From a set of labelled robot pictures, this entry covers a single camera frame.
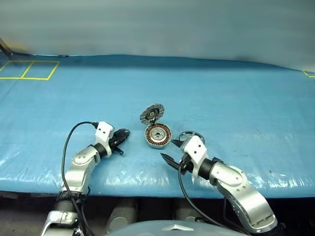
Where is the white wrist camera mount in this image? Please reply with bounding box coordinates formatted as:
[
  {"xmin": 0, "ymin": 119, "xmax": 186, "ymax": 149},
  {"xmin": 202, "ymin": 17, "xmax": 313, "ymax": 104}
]
[
  {"xmin": 95, "ymin": 121, "xmax": 115, "ymax": 158},
  {"xmin": 180, "ymin": 135, "xmax": 210, "ymax": 178}
]

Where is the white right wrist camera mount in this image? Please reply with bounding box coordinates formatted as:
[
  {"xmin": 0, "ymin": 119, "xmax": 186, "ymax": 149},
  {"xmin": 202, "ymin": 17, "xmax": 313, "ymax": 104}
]
[{"xmin": 180, "ymin": 135, "xmax": 210, "ymax": 178}]

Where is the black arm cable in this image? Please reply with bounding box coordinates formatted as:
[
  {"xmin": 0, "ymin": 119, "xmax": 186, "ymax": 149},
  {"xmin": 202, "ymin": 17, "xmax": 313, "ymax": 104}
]
[
  {"xmin": 61, "ymin": 121, "xmax": 99, "ymax": 236},
  {"xmin": 177, "ymin": 166, "xmax": 250, "ymax": 236}
]

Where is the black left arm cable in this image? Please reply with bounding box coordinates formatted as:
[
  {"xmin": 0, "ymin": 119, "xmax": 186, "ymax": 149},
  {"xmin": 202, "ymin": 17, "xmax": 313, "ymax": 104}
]
[{"xmin": 61, "ymin": 121, "xmax": 99, "ymax": 236}]

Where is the dark metal bar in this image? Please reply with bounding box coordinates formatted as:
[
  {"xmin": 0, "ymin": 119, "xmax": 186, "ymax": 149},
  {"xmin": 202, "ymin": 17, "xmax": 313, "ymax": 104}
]
[{"xmin": 0, "ymin": 37, "xmax": 13, "ymax": 57}]

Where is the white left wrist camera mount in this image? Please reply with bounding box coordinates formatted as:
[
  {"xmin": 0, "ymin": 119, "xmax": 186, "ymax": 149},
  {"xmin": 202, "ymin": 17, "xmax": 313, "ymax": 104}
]
[{"xmin": 95, "ymin": 121, "xmax": 115, "ymax": 158}]

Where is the grey domed cover with emblem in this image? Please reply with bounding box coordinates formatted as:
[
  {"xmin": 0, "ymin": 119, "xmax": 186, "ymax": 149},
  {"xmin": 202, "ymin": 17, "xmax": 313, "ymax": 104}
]
[{"xmin": 105, "ymin": 219, "xmax": 248, "ymax": 236}]

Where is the blue plastic table cover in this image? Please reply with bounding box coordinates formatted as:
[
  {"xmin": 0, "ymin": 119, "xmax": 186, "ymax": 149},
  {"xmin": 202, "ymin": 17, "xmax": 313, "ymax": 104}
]
[{"xmin": 0, "ymin": 54, "xmax": 315, "ymax": 199}]

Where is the round hinged motor lid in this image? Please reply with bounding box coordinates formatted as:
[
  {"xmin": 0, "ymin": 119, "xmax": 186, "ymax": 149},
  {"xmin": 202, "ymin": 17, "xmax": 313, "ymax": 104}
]
[{"xmin": 139, "ymin": 102, "xmax": 165, "ymax": 125}]

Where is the grey rounded cylinder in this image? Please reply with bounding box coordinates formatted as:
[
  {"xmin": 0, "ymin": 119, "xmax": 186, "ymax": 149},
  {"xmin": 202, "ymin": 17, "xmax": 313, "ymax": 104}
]
[
  {"xmin": 173, "ymin": 198, "xmax": 205, "ymax": 222},
  {"xmin": 106, "ymin": 198, "xmax": 137, "ymax": 233}
]

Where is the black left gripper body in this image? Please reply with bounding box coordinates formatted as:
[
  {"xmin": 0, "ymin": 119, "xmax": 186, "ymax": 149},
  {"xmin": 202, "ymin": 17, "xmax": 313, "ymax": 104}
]
[{"xmin": 108, "ymin": 133, "xmax": 124, "ymax": 156}]

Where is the silver spoked rotor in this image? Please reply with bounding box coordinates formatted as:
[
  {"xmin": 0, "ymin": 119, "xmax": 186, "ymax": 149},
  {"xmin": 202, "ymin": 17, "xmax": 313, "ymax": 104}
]
[{"xmin": 178, "ymin": 130, "xmax": 206, "ymax": 148}]

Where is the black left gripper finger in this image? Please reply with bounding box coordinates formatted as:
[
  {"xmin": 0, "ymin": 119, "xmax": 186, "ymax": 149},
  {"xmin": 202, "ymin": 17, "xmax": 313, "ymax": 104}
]
[
  {"xmin": 115, "ymin": 128, "xmax": 131, "ymax": 140},
  {"xmin": 114, "ymin": 134, "xmax": 130, "ymax": 147}
]

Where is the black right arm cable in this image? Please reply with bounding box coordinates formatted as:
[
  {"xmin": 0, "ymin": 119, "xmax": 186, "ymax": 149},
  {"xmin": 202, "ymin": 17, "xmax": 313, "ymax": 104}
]
[{"xmin": 177, "ymin": 166, "xmax": 250, "ymax": 236}]

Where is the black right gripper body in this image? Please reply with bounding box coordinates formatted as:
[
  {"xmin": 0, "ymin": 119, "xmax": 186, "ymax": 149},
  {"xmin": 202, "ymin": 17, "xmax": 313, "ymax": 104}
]
[{"xmin": 178, "ymin": 153, "xmax": 195, "ymax": 176}]

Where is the yellow tape double square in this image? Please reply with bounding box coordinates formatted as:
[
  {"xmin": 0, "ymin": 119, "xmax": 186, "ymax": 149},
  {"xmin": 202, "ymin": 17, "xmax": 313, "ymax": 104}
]
[{"xmin": 0, "ymin": 59, "xmax": 61, "ymax": 81}]

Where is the copper wound motor stator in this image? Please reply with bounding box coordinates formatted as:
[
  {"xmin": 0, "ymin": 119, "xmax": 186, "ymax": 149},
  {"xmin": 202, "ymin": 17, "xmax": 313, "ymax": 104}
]
[{"xmin": 144, "ymin": 122, "xmax": 173, "ymax": 150}]

